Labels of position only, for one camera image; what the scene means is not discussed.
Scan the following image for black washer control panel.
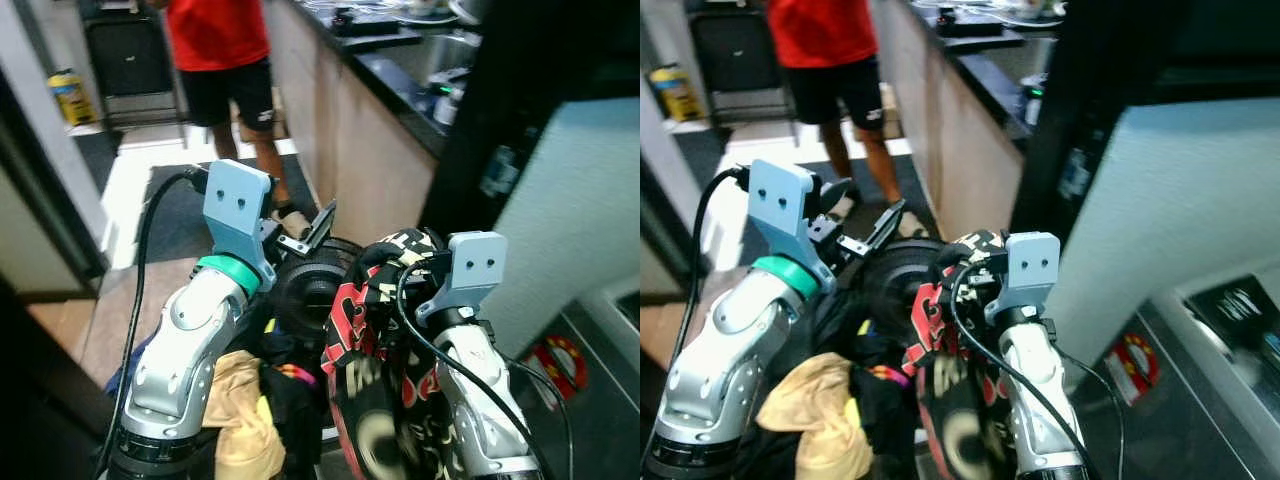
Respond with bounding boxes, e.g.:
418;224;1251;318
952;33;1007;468
1188;273;1280;403

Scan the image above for black garment colourful trim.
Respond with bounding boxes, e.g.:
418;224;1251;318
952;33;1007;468
820;292;933;480
236;312;343;473

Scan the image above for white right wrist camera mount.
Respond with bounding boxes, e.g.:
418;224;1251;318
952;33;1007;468
985;232;1061;326
415;232;510;327

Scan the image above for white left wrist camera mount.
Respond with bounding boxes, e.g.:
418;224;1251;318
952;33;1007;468
747;159;825;293
203;160;280;291

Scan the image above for tan cloth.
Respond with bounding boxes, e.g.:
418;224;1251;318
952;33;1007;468
200;350;288;480
755;352;877;480

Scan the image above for grey top-load washing machine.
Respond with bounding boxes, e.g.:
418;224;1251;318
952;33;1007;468
480;288;641;480
1068;255;1280;480

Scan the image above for dark grey floor mat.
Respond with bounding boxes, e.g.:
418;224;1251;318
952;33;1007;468
690;128;943;243
135;160;323;267

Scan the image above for dark window frame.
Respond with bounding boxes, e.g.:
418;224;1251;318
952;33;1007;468
420;0;641;237
1010;0;1280;251

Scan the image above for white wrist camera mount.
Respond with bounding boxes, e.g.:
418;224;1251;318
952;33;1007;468
747;159;825;293
203;160;280;291
415;232;510;327
985;232;1061;326

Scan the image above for black garment cream red print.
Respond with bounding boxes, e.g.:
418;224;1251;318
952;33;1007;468
900;230;1033;480
320;228;473;480

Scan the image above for yellow plastic container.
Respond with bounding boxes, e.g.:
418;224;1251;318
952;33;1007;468
648;63;707;124
47;68;97;127

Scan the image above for red round washer sticker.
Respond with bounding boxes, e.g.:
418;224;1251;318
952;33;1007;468
528;334;592;403
1104;331;1162;407

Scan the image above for kitchen counter dark top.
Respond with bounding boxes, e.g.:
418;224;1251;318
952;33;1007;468
870;0;1063;242
262;0;483;247

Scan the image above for person red shirt black shorts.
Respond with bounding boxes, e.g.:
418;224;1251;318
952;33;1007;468
765;0;907;217
158;0;303;229

